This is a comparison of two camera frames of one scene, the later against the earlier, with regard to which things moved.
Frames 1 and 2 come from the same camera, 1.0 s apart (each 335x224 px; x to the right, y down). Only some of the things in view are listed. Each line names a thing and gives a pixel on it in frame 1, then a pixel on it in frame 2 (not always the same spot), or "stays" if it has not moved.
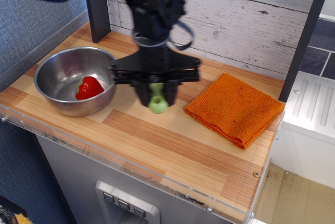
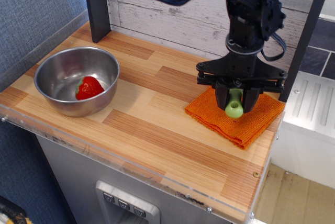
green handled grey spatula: x=158 y=103 to x=234 y=108
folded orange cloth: x=234 y=109 stays
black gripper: x=155 y=63 to x=240 y=70
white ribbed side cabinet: x=305 y=146 stays
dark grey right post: x=310 y=28 stays
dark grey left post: x=98 y=8 stays
